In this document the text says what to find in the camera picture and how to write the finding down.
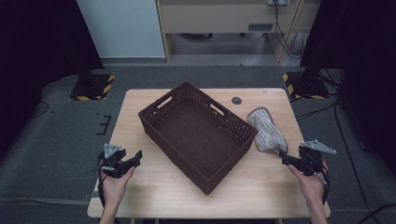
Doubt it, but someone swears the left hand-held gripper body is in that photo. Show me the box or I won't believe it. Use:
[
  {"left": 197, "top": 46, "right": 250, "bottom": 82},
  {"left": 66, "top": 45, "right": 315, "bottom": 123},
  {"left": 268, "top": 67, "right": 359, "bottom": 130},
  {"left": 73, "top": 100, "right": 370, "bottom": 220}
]
[{"left": 97, "top": 143, "right": 132, "bottom": 179}]

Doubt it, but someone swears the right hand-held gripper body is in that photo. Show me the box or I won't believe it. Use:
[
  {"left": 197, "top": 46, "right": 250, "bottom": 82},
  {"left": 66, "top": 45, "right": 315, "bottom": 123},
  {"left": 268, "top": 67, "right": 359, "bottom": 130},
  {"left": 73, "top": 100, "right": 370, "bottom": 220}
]
[{"left": 298, "top": 139, "right": 337, "bottom": 176}]

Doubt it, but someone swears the grey striped cloth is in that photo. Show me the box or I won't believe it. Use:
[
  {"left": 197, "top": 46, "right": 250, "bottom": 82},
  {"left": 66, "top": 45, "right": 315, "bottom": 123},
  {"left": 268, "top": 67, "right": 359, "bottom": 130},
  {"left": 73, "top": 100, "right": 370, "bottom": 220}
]
[{"left": 247, "top": 106, "right": 289, "bottom": 154}]

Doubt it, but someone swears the brown woven basket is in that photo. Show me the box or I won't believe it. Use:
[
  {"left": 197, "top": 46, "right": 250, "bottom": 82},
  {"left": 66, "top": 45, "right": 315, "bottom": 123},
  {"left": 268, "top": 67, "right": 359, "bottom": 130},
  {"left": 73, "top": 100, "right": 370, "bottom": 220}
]
[{"left": 137, "top": 81, "right": 259, "bottom": 196}]

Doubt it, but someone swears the person's left hand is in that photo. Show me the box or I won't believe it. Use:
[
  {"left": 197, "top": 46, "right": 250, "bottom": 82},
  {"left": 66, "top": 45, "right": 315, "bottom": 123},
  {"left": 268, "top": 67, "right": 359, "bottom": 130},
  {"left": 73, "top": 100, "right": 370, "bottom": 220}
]
[{"left": 101, "top": 167, "right": 136, "bottom": 204}]

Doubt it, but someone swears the person's right hand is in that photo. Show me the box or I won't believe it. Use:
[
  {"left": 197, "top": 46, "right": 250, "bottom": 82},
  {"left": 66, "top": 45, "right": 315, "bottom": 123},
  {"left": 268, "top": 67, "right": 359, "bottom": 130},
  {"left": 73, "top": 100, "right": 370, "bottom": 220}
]
[{"left": 288, "top": 160, "right": 328, "bottom": 204}]

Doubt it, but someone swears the black yellow striped stand base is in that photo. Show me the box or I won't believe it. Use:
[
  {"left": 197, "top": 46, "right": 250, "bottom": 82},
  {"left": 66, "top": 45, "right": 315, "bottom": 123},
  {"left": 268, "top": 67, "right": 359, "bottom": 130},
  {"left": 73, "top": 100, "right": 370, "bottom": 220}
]
[
  {"left": 282, "top": 69, "right": 331, "bottom": 101},
  {"left": 68, "top": 69, "right": 116, "bottom": 102}
]

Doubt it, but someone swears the black curtain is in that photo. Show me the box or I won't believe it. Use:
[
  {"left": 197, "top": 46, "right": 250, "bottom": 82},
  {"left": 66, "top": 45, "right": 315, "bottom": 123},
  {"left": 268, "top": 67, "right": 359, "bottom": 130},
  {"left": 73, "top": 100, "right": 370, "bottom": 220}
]
[
  {"left": 0, "top": 0, "right": 105, "bottom": 157},
  {"left": 300, "top": 0, "right": 396, "bottom": 175}
]

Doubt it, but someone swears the white board panel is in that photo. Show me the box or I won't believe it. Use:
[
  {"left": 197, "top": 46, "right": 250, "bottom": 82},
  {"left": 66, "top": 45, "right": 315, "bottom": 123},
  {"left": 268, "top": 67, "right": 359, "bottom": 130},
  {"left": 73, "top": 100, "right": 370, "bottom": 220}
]
[{"left": 76, "top": 0, "right": 166, "bottom": 59}]

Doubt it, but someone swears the beige wooden cabinet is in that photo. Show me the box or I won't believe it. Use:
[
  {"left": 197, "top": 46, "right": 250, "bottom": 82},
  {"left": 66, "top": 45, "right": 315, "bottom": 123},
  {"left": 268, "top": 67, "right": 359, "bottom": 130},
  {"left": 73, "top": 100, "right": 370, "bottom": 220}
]
[{"left": 155, "top": 0, "right": 321, "bottom": 63}]

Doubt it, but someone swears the right hand-held gripper black cable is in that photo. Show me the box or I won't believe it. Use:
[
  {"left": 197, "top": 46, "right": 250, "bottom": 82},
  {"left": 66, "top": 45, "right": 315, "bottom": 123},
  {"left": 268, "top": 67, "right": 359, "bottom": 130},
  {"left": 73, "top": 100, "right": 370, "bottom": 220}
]
[{"left": 319, "top": 166, "right": 332, "bottom": 205}]

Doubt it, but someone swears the hand-held gripper black cable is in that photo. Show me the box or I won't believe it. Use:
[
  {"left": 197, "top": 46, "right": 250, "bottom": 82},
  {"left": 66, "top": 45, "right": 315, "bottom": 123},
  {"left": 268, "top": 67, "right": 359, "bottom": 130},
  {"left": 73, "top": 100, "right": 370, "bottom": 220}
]
[
  {"left": 319, "top": 166, "right": 332, "bottom": 205},
  {"left": 96, "top": 155, "right": 108, "bottom": 209}
]

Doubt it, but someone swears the left hand-held gripper black cable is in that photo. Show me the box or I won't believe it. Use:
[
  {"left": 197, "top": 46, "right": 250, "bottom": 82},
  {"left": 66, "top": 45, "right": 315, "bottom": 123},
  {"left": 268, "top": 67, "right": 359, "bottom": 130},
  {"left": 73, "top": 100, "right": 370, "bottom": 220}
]
[{"left": 96, "top": 155, "right": 108, "bottom": 209}]

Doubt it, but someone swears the long black floor cable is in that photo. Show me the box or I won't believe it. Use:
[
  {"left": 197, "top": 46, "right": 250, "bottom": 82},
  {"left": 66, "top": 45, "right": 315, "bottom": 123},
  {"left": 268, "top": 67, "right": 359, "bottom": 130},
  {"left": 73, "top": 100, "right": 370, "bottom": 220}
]
[{"left": 333, "top": 102, "right": 373, "bottom": 216}]

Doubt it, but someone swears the short black floor cable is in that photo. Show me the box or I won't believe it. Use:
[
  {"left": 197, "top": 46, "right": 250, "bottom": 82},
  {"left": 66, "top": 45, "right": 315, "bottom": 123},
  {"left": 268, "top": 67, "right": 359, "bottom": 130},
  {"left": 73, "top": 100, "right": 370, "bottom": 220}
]
[{"left": 294, "top": 101, "right": 340, "bottom": 122}]

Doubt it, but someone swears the thick black floor cable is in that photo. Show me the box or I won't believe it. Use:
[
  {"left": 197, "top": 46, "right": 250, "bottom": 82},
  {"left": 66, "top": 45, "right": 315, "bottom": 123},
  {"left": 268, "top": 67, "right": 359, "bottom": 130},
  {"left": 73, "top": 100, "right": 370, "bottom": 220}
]
[{"left": 358, "top": 203, "right": 396, "bottom": 224}]

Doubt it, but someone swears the thin looped black floor cable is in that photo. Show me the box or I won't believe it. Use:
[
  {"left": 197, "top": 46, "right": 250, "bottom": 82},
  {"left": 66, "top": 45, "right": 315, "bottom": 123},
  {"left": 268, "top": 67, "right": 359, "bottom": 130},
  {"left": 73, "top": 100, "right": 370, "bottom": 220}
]
[{"left": 30, "top": 101, "right": 50, "bottom": 119}]

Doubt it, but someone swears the black hanging cable bundle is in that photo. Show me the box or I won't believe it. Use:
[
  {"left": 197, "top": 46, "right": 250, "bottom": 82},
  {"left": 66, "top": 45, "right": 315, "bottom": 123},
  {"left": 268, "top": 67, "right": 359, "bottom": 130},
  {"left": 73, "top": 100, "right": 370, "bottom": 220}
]
[{"left": 273, "top": 2, "right": 310, "bottom": 60}]

